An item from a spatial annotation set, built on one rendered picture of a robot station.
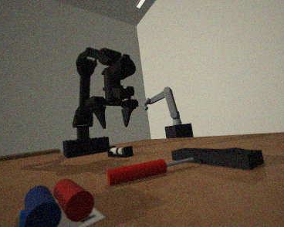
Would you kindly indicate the red-handled screwdriver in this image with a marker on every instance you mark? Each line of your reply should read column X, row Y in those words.
column 138, row 171

